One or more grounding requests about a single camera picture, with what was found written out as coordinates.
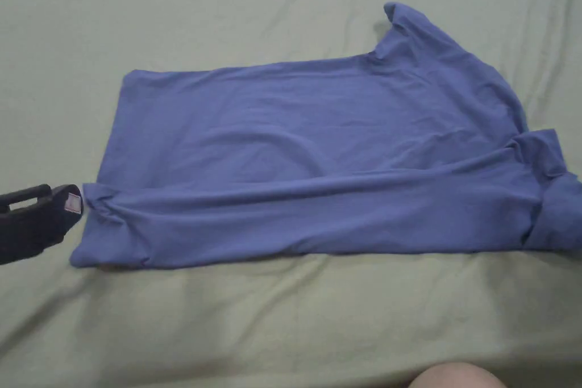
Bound blue shirt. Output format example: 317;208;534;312
69;1;582;270

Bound person's legs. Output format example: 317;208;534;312
410;361;506;388

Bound bed with pale green sheet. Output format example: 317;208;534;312
0;0;582;388

